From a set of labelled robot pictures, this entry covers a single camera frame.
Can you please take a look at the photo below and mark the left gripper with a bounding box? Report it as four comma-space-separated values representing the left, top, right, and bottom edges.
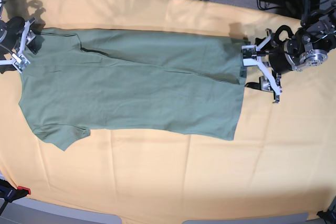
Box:
263, 38, 302, 73

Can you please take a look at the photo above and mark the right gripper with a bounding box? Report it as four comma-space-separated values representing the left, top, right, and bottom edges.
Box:
1, 16, 36, 54

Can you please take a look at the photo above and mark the green T-shirt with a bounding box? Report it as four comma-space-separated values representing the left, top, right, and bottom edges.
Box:
19, 29, 246, 150

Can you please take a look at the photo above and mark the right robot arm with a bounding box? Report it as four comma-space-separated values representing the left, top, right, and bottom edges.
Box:
1, 0, 36, 55

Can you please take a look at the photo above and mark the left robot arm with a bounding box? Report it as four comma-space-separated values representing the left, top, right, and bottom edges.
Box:
268, 6, 335, 74

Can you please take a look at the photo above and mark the yellow tablecloth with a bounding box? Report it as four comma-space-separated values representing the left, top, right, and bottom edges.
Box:
1, 0, 335, 223

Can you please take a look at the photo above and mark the blue red clamp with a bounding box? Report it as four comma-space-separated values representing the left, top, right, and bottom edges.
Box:
0, 179, 31, 214

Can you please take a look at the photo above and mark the black corner clamp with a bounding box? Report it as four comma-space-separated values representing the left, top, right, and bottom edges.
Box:
317, 209, 336, 224

